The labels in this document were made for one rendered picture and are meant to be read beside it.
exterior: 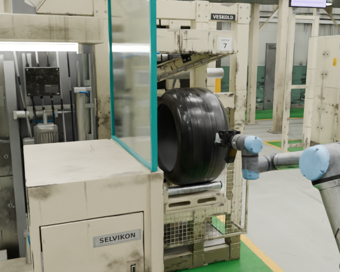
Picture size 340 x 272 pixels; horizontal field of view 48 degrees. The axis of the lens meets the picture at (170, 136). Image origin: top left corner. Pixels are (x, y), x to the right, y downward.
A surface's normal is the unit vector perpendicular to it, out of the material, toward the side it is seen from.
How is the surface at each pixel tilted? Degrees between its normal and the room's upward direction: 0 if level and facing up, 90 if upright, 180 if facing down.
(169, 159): 45
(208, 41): 90
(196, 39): 90
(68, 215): 90
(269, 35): 90
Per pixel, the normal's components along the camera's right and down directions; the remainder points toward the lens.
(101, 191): 0.36, 0.18
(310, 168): -0.89, -0.03
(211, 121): 0.33, -0.27
